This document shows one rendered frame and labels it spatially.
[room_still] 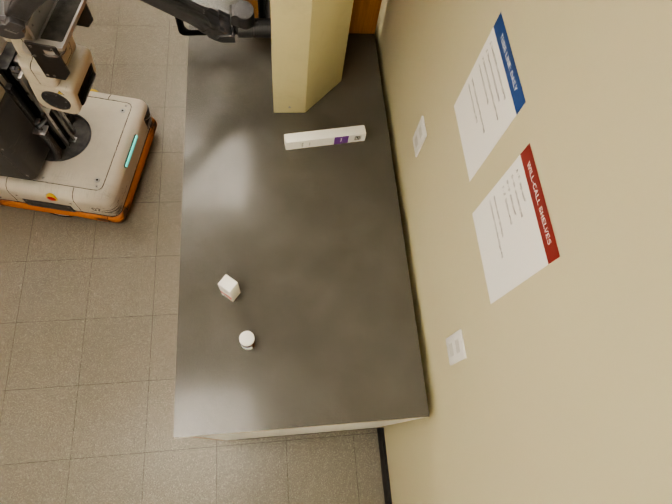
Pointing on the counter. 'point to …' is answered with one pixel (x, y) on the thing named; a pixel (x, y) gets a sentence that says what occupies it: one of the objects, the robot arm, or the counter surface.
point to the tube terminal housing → (307, 50)
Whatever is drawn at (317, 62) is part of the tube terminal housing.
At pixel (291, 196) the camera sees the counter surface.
